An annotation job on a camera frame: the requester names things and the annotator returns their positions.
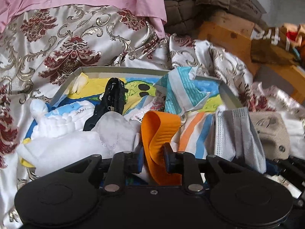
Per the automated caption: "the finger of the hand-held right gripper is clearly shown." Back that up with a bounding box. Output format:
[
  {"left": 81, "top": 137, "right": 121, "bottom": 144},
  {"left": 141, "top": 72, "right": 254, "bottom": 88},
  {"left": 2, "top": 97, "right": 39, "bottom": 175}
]
[{"left": 266, "top": 156, "right": 305, "bottom": 177}]

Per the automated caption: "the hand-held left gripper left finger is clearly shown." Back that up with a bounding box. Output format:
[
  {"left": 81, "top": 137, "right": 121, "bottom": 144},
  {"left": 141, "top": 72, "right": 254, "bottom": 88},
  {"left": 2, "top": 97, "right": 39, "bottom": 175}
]
[{"left": 63, "top": 144, "right": 145, "bottom": 194}]

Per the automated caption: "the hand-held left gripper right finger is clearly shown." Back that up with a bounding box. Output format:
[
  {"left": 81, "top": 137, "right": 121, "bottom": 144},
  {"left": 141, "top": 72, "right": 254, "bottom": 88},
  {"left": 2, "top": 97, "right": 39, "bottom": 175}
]
[{"left": 163, "top": 143, "right": 239, "bottom": 195}]

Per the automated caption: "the orange strap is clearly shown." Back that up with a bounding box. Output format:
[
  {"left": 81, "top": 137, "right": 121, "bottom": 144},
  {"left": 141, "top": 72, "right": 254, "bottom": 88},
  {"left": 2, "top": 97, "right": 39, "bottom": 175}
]
[{"left": 141, "top": 111, "right": 182, "bottom": 186}]

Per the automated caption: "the striped sock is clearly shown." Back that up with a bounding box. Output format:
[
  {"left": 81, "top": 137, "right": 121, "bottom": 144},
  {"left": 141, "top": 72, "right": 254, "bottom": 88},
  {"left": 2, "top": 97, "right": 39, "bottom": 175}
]
[{"left": 172, "top": 111, "right": 215, "bottom": 159}]

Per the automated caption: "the light grey cloth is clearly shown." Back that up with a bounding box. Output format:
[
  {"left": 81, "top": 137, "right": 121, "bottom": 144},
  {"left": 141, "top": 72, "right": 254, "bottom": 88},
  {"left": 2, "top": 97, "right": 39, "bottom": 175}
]
[{"left": 92, "top": 112, "right": 141, "bottom": 158}]

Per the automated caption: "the beige linen pouch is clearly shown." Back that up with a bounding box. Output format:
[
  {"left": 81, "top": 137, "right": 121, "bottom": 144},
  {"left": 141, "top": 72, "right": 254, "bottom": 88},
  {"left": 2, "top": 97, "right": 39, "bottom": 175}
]
[{"left": 249, "top": 111, "right": 291, "bottom": 160}]

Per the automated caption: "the white pink printed packet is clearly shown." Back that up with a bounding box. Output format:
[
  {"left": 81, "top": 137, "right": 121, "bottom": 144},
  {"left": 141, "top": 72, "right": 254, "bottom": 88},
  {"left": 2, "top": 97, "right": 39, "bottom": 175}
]
[{"left": 124, "top": 94, "right": 167, "bottom": 124}]

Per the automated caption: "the grey face mask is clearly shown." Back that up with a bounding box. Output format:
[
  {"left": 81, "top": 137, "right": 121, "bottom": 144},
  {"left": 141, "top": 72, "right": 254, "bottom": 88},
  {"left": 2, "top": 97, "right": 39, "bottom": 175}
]
[{"left": 214, "top": 107, "right": 267, "bottom": 174}]

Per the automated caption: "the teal white packet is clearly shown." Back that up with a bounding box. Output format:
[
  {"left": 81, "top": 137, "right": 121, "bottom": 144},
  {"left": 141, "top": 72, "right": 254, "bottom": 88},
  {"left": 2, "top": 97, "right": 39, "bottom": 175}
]
[{"left": 154, "top": 67, "right": 211, "bottom": 115}]

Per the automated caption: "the white cloth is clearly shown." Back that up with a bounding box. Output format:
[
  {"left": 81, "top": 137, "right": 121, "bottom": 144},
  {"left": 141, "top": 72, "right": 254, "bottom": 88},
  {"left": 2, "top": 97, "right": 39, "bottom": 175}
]
[{"left": 16, "top": 132, "right": 108, "bottom": 177}]

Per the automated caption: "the metal tray with cartoon drawing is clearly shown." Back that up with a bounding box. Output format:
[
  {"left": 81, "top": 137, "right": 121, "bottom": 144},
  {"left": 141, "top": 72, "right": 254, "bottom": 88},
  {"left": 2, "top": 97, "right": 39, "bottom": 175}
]
[{"left": 21, "top": 66, "right": 244, "bottom": 167}]

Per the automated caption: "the brown printed bag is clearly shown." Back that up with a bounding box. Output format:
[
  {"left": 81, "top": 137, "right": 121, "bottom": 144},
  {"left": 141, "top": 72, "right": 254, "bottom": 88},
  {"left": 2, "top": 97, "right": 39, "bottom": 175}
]
[{"left": 250, "top": 27, "right": 301, "bottom": 65}]

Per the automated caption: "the floral satin blanket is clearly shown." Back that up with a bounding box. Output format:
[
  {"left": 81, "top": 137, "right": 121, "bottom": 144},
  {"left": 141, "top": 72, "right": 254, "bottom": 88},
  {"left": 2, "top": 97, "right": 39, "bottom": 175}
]
[{"left": 0, "top": 3, "right": 305, "bottom": 225}]

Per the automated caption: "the brown quilted jacket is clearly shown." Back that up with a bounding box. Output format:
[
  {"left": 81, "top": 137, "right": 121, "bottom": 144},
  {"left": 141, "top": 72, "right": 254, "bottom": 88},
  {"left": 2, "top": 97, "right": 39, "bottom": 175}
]
[{"left": 162, "top": 0, "right": 265, "bottom": 32}]

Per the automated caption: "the wooden bed frame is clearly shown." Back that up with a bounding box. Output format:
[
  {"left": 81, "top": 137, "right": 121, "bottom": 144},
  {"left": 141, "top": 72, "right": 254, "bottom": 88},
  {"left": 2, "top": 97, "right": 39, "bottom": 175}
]
[{"left": 198, "top": 11, "right": 305, "bottom": 98}]

